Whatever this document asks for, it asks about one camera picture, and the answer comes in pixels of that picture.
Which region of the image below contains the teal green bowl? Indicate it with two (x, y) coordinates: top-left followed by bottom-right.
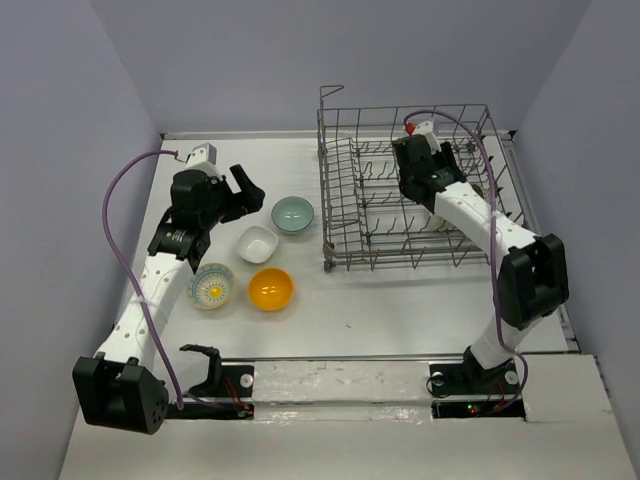
(271, 196), (315, 234)

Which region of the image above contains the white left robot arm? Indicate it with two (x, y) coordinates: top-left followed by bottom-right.
(72, 164), (265, 435)

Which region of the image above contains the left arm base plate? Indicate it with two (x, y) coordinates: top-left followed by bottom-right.
(166, 363), (255, 421)

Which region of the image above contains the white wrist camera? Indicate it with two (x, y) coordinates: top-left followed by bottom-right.
(177, 143), (219, 176)
(405, 120), (440, 154)

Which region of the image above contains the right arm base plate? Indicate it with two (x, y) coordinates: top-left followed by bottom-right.
(425, 361), (526, 420)

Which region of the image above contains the brown patterned bowl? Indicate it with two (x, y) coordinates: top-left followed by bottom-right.
(472, 184), (491, 201)

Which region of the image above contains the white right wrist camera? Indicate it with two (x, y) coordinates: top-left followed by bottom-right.
(405, 120), (440, 154)

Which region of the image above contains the blue yellow patterned bowl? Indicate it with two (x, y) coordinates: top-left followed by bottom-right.
(186, 263), (235, 310)

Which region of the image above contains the orange yellow bowl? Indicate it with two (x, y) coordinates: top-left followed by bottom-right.
(247, 267), (294, 311)

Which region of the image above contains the orange flower patterned bowl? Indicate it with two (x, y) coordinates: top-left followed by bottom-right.
(436, 221), (456, 233)

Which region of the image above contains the white square bowl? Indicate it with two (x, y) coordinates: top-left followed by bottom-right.
(236, 226), (279, 264)

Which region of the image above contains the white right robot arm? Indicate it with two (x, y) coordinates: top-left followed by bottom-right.
(392, 135), (569, 392)

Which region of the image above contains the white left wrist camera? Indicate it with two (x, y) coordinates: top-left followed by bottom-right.
(177, 143), (219, 176)

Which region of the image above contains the grey wire dish rack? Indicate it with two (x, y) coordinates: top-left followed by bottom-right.
(317, 84), (530, 271)

